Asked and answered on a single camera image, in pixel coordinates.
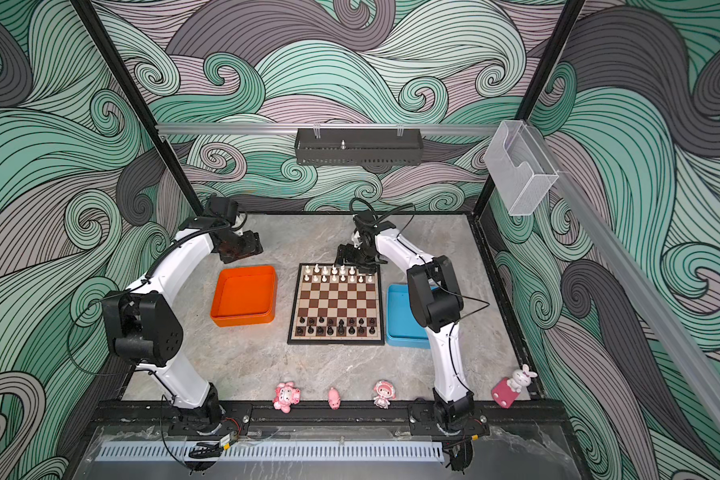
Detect orange tray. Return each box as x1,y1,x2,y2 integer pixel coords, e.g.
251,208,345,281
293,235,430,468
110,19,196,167
210,265,278,327

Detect blue tray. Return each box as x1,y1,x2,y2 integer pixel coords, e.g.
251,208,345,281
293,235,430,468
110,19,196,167
385,284,430,350

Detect aluminium rail right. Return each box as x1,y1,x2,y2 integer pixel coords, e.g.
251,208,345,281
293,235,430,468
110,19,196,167
529,126,720,431

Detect chess board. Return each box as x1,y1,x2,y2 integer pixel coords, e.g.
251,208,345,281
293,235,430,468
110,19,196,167
287,263,385,345

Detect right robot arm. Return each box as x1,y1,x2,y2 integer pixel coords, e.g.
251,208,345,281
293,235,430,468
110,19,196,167
337,197,474,434

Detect clear plastic wall holder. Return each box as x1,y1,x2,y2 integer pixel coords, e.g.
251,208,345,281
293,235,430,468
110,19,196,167
483,120,559,217

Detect white slotted cable duct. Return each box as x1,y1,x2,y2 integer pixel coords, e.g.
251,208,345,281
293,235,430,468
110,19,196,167
95,441,444,463

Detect black wall tray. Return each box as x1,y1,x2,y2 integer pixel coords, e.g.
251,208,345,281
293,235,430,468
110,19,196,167
294,129,424,167

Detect white rabbit pink figure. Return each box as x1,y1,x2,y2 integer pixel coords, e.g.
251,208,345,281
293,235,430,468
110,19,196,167
491,364,538,409

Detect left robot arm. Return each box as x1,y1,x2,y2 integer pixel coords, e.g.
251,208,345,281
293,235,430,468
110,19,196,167
101,196,263,430

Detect white pieces on board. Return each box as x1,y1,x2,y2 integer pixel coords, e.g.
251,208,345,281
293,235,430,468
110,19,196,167
300,263,377,284

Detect pink plush figure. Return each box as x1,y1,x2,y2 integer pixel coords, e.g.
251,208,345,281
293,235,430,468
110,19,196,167
273,381,301,414

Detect pink hooded doll figure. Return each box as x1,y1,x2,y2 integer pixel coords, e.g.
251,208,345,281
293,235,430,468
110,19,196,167
373,380,396,409

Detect black pieces on board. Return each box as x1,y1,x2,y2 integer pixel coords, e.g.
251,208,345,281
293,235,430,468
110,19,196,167
291,317,382,340

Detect small pink pig figure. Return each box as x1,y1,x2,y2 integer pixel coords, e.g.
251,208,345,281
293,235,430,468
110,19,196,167
327,387,341,410

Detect aluminium rail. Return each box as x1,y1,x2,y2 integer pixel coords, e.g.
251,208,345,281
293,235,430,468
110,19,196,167
529,126,720,431
155,122,498,137

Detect aluminium rail back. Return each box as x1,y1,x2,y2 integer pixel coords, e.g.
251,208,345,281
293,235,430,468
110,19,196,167
155,122,498,137

